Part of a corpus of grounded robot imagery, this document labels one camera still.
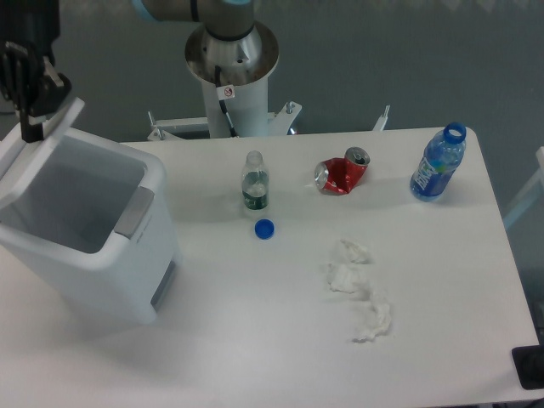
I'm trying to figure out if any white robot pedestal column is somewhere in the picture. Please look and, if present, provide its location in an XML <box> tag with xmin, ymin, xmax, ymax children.
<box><xmin>184</xmin><ymin>21</ymin><xmax>279</xmax><ymax>139</ymax></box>

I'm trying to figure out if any blue drink bottle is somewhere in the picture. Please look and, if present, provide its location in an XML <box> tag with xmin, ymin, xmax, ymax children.
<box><xmin>410</xmin><ymin>122</ymin><xmax>467</xmax><ymax>201</ymax></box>

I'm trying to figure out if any black device at table corner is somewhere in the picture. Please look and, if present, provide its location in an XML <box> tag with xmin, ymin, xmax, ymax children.
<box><xmin>512</xmin><ymin>345</ymin><xmax>543</xmax><ymax>390</ymax></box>

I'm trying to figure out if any clear bottle with green label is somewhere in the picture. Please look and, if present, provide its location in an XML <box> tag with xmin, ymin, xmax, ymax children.
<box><xmin>241</xmin><ymin>150</ymin><xmax>269</xmax><ymax>211</ymax></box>

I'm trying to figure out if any lower crumpled white tissue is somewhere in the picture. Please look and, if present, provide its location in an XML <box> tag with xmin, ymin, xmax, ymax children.
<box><xmin>351</xmin><ymin>290</ymin><xmax>392</xmax><ymax>343</ymax></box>

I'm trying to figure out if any white frame at right edge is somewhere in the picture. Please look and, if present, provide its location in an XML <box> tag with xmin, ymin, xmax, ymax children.
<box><xmin>502</xmin><ymin>146</ymin><xmax>543</xmax><ymax>231</ymax></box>

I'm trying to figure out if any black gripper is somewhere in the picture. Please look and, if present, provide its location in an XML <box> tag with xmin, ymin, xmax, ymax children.
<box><xmin>1</xmin><ymin>0</ymin><xmax>71</xmax><ymax>143</ymax></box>

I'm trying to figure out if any blue bottle cap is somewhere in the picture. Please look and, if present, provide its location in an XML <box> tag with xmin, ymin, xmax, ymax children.
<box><xmin>254</xmin><ymin>218</ymin><xmax>275</xmax><ymax>240</ymax></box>

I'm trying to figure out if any upper crumpled white tissue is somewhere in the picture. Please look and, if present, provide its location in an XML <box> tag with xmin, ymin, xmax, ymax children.
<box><xmin>335</xmin><ymin>238</ymin><xmax>373</xmax><ymax>264</ymax></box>

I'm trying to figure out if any crumpled white tissue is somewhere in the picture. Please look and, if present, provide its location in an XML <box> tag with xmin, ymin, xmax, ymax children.
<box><xmin>326</xmin><ymin>263</ymin><xmax>372</xmax><ymax>294</ymax></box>
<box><xmin>335</xmin><ymin>238</ymin><xmax>373</xmax><ymax>264</ymax></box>
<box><xmin>351</xmin><ymin>290</ymin><xmax>392</xmax><ymax>343</ymax></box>

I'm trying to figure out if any black cable on pedestal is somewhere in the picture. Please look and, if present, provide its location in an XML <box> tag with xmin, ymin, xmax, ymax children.
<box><xmin>213</xmin><ymin>63</ymin><xmax>240</xmax><ymax>139</ymax></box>

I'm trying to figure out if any crushed red soda can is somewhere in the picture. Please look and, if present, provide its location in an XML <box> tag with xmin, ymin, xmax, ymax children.
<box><xmin>314</xmin><ymin>146</ymin><xmax>371</xmax><ymax>195</ymax></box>

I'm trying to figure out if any white metal base frame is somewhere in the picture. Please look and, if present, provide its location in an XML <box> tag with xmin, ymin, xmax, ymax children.
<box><xmin>145</xmin><ymin>100</ymin><xmax>392</xmax><ymax>142</ymax></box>

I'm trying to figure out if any middle crumpled white tissue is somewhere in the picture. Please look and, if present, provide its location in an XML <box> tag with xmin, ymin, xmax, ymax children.
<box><xmin>326</xmin><ymin>263</ymin><xmax>372</xmax><ymax>294</ymax></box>

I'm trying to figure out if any white trash can with lid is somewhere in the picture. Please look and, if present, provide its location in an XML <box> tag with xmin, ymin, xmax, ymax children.
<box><xmin>1</xmin><ymin>99</ymin><xmax>181</xmax><ymax>324</ymax></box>

